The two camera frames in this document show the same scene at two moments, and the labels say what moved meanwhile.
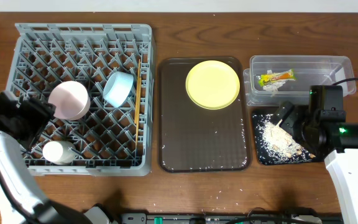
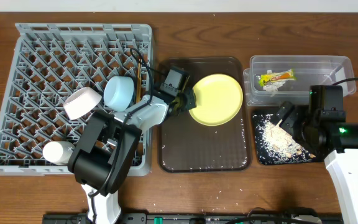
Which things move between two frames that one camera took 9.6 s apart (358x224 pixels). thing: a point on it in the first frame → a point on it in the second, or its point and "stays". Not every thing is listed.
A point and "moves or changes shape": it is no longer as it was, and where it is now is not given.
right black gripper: [289, 117] stays
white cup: [59, 152] stays
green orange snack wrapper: [266, 79] stays
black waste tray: [276, 145] stays
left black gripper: [38, 115] → [184, 99]
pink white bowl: [71, 99] moves or changes shape
